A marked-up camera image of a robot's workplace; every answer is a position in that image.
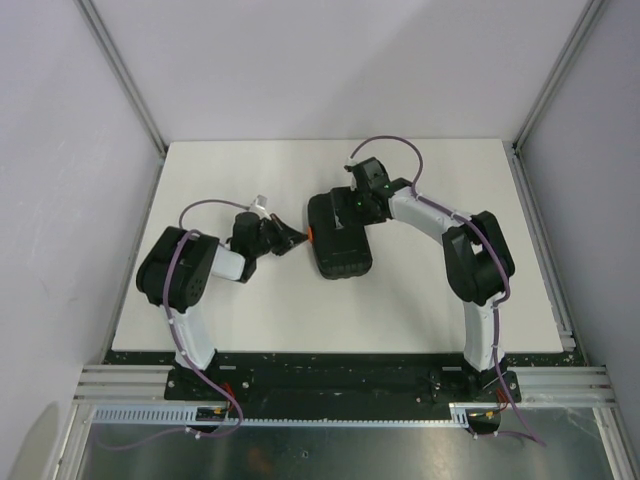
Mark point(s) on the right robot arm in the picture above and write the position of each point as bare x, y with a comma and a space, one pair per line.
477, 259

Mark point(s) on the left aluminium frame post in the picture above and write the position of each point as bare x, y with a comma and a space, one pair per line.
106, 44

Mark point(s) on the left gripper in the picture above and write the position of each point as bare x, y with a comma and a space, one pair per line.
287, 236

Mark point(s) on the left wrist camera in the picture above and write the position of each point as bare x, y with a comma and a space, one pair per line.
259, 206

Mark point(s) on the grey slotted cable duct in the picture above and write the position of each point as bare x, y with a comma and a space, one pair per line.
204, 416

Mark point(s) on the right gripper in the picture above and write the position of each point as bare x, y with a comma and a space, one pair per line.
343, 198

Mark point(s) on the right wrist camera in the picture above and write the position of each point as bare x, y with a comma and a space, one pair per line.
353, 164

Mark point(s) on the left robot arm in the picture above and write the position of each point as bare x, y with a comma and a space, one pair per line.
174, 274

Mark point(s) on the right aluminium frame post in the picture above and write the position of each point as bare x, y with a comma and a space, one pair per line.
568, 55

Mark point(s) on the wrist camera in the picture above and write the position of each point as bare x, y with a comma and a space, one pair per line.
259, 206
353, 164

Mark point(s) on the aluminium frame post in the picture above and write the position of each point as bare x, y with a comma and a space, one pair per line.
568, 55
106, 44

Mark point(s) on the black plastic tool case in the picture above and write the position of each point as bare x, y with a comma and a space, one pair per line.
338, 253

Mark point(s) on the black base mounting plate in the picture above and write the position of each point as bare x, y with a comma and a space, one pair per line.
344, 384

